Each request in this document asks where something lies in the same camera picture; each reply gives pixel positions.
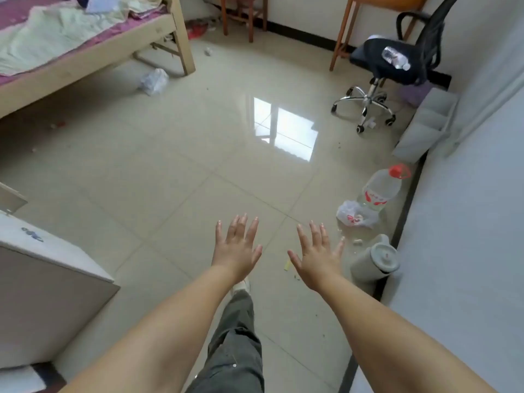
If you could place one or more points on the person's left hand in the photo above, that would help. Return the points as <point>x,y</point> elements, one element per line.
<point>235,253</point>

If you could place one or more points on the person's right hand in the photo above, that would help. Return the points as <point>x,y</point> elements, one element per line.
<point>317,261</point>

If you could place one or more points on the person's right little finger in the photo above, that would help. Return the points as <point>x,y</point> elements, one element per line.
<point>339,247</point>

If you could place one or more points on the person's right middle finger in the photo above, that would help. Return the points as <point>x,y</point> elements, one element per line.
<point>315,235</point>

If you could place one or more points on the person's right thumb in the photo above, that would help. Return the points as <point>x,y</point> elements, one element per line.
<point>294,258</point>

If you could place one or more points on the person's left middle finger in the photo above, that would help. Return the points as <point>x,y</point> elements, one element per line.
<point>243,227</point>

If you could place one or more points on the person's left little finger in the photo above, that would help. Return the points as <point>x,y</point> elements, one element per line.
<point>219,234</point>

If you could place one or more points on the person's left thumb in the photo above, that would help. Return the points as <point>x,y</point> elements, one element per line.
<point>257,253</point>

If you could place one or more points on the person's left forearm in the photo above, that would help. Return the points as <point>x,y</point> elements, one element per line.
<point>163,335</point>

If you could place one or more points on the person's right forearm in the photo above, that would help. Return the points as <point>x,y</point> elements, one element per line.
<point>393,339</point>

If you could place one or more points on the white red-printed plastic bag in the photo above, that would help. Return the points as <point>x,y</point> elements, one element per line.
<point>355,216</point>

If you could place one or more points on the person's white shoe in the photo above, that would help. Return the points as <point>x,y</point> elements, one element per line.
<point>241,286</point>

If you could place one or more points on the white electric kettle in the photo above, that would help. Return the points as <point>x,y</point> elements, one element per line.
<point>375,258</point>

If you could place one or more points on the large red-capped water jug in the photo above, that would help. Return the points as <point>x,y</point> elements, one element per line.
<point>382,188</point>

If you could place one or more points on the person's grey trouser leg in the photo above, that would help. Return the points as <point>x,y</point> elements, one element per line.
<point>233,347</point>

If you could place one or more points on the white desk organizer shelf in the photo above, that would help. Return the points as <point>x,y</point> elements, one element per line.
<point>428,124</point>

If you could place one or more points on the crumpled clear plastic bag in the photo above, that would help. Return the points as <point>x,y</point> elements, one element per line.
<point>154,81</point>

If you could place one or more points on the purple cloth bag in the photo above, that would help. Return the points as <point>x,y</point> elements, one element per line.
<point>414,94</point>

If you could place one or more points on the white cabinet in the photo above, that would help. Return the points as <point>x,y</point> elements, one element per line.
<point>45,286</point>

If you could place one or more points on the black swivel office chair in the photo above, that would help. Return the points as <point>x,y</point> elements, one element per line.
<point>389,65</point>

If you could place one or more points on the small blue item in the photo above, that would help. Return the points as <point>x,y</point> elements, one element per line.
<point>32,234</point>

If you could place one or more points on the small clear water bottle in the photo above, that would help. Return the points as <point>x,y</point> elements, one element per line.
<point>395,58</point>

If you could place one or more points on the red wrapper litter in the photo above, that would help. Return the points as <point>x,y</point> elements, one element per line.
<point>197,30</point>

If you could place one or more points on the light wooden board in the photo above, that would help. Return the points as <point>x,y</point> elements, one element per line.
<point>10,198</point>

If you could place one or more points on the brown wooden stool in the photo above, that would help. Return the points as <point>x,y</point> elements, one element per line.
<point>245,12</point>

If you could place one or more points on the orange wooden desk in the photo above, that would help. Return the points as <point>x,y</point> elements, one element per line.
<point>360,20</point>

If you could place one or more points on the pale green blanket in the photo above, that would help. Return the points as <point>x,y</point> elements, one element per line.
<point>53,32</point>

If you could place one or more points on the blue and white clothing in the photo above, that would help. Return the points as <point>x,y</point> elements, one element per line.
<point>98,1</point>

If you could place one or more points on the purple bed sheet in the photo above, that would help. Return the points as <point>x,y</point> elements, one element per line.
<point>24,8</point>

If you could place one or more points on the light wooden bed frame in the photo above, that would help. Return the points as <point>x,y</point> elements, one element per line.
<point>102,53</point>

